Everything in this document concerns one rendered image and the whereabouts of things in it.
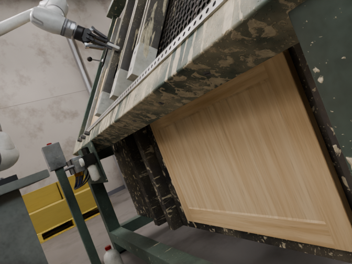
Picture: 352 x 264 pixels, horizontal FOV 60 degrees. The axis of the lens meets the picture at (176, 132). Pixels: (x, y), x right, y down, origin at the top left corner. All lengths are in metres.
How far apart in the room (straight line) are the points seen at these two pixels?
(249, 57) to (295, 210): 0.52
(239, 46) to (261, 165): 0.49
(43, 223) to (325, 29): 4.18
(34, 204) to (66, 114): 2.08
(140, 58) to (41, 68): 5.33
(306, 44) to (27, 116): 5.68
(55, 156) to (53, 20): 1.01
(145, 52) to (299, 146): 0.60
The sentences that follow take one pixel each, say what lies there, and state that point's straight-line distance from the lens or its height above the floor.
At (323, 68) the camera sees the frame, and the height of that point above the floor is 0.69.
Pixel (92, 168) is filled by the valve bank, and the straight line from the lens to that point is 1.70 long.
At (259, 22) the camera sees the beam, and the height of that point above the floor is 0.80.
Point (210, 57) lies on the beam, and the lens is 0.62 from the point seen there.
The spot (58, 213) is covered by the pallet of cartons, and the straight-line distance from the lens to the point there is 4.42.
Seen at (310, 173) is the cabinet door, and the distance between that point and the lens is 0.85.
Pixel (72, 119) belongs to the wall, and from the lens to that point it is 6.16.
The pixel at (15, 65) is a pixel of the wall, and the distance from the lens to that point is 6.28.
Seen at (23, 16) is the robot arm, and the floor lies 1.54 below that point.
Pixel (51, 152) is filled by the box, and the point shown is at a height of 0.87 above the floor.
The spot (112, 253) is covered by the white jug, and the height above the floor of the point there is 0.16.
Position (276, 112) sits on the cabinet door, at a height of 0.64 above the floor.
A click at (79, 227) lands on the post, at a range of 2.35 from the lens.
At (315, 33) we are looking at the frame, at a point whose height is 0.74.
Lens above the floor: 0.69
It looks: level
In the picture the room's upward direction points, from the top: 21 degrees counter-clockwise
